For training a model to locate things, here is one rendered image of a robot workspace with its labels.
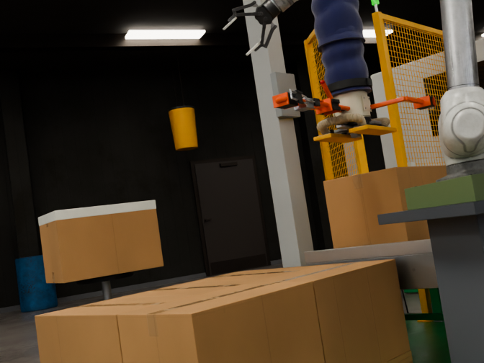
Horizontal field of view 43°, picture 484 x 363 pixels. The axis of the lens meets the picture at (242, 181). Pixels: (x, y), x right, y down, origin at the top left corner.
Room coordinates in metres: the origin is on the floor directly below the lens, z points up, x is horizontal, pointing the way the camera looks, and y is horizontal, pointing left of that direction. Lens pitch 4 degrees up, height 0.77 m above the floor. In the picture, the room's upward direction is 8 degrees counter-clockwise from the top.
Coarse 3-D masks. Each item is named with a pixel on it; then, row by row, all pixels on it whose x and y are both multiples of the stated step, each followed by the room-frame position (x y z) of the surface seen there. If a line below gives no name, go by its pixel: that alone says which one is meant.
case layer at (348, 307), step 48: (192, 288) 2.72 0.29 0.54; (240, 288) 2.40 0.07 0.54; (288, 288) 2.17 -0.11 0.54; (336, 288) 2.37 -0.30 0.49; (384, 288) 2.61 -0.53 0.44; (48, 336) 2.46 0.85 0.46; (96, 336) 2.22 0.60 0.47; (144, 336) 2.02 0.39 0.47; (192, 336) 1.85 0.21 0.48; (240, 336) 1.98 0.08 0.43; (288, 336) 2.14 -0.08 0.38; (336, 336) 2.34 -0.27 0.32; (384, 336) 2.57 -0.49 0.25
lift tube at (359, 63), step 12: (348, 0) 2.88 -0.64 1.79; (324, 48) 2.94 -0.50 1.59; (336, 48) 2.88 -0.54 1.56; (348, 48) 2.87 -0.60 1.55; (360, 48) 2.90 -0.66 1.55; (324, 60) 2.94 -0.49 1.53; (336, 60) 2.89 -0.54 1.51; (348, 60) 2.88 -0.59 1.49; (360, 60) 2.90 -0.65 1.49; (336, 72) 2.88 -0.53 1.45; (348, 72) 2.87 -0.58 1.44; (360, 72) 2.88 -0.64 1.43
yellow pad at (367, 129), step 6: (360, 126) 2.77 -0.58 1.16; (366, 126) 2.76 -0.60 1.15; (372, 126) 2.79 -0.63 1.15; (378, 126) 2.85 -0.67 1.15; (384, 126) 2.94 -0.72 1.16; (354, 132) 2.81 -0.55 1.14; (360, 132) 2.84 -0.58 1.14; (366, 132) 2.87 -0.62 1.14; (372, 132) 2.90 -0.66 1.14; (378, 132) 2.93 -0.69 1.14; (384, 132) 2.97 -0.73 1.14; (390, 132) 3.01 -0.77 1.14
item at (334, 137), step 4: (332, 132) 2.96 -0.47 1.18; (320, 136) 2.90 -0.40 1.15; (324, 136) 2.88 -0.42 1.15; (328, 136) 2.87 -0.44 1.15; (332, 136) 2.87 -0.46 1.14; (336, 136) 2.91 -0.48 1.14; (340, 136) 2.94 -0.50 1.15; (344, 136) 2.97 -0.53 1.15; (348, 136) 3.01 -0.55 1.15; (316, 140) 2.92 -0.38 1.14; (320, 140) 2.94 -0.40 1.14; (324, 140) 2.96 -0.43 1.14; (328, 140) 2.99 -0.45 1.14; (332, 140) 3.01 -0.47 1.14; (336, 140) 3.03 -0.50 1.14; (340, 140) 3.06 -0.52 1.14; (344, 140) 3.08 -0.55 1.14; (348, 140) 3.10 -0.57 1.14; (352, 140) 3.13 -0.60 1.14
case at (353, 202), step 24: (408, 168) 2.89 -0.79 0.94; (432, 168) 3.10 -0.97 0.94; (336, 192) 3.00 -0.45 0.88; (360, 192) 2.91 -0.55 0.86; (384, 192) 2.83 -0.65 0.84; (336, 216) 3.01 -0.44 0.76; (360, 216) 2.93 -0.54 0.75; (336, 240) 3.02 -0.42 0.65; (360, 240) 2.94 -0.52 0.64; (384, 240) 2.86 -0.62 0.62; (408, 240) 2.79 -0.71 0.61
